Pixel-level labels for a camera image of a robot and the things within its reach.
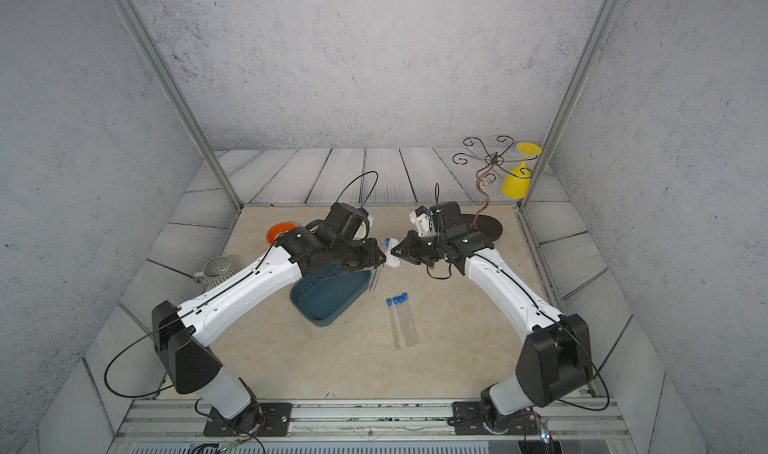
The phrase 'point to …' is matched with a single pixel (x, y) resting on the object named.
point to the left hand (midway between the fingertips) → (392, 260)
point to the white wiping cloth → (392, 260)
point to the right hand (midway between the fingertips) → (392, 251)
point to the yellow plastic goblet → (516, 183)
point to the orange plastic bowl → (277, 229)
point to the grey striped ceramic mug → (215, 271)
